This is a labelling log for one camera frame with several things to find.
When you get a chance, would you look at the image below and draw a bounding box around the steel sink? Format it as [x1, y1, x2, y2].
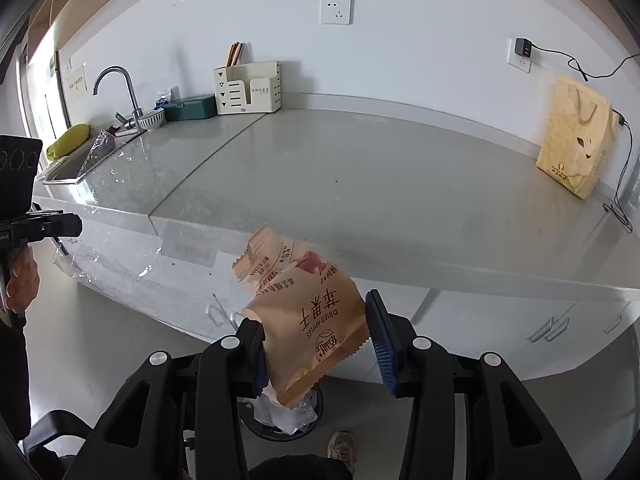
[42, 130, 143, 186]

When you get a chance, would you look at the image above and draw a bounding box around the black charger cable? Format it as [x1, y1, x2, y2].
[530, 44, 640, 233]

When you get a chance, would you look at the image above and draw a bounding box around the beige desk organizer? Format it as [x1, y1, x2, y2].
[213, 61, 282, 116]

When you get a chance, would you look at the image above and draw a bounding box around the plain clear plastic bag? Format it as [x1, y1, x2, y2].
[52, 232, 168, 286]

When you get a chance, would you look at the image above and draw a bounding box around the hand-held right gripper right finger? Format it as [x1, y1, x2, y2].
[364, 289, 583, 480]

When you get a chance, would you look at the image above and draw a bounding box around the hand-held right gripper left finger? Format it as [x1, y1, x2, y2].
[65, 317, 271, 480]

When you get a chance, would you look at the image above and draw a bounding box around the yellow green cloth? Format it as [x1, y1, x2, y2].
[46, 123, 91, 161]

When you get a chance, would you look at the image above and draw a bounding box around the white wall notice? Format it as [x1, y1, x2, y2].
[65, 64, 87, 105]

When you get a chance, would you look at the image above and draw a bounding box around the steel kitchen faucet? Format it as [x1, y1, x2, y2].
[92, 65, 147, 133]

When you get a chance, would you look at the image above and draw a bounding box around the green storage box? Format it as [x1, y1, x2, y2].
[163, 94, 217, 122]

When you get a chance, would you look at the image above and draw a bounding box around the yellow paper bag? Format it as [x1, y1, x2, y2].
[536, 75, 620, 200]

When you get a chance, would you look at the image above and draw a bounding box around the person's left forearm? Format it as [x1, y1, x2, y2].
[0, 305, 32, 443]

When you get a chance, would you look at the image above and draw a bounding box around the blue patterned bowl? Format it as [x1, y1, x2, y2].
[137, 108, 166, 132]

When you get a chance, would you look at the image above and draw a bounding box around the white wall socket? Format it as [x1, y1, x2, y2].
[320, 0, 353, 25]
[508, 38, 533, 73]

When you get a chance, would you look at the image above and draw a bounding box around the person's left hand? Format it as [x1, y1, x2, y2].
[5, 249, 41, 311]

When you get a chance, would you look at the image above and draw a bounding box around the beige snack packet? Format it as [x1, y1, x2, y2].
[231, 225, 371, 408]

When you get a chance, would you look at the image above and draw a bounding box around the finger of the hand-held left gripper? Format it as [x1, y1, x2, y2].
[27, 211, 83, 239]

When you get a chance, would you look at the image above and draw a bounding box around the black trash bin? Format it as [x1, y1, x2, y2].
[239, 385, 325, 442]

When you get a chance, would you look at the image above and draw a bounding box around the person's grey shoe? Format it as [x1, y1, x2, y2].
[327, 430, 358, 476]

